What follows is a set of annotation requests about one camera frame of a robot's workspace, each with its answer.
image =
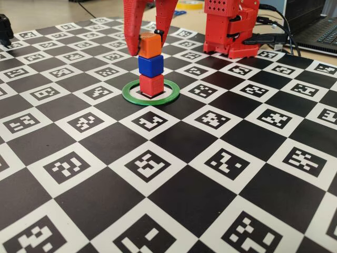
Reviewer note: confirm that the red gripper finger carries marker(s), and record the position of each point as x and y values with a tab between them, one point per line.
133	26
164	13

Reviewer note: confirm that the orange cube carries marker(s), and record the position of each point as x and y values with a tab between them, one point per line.
150	46

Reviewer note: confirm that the blue cube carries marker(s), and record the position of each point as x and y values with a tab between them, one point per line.
150	66

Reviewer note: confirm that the red cube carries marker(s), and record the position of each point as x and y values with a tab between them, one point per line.
150	85

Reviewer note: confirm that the red robot arm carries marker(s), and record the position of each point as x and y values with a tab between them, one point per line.
218	26

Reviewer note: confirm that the yellow tape roll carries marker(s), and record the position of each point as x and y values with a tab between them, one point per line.
196	3

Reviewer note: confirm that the small white connector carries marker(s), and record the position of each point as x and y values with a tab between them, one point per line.
277	47

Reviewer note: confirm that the black plastic device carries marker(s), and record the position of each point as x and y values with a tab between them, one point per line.
5	29

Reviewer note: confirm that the black laptop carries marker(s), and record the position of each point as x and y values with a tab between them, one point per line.
316	31

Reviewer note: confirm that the black white marker board mat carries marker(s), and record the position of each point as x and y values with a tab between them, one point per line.
184	184

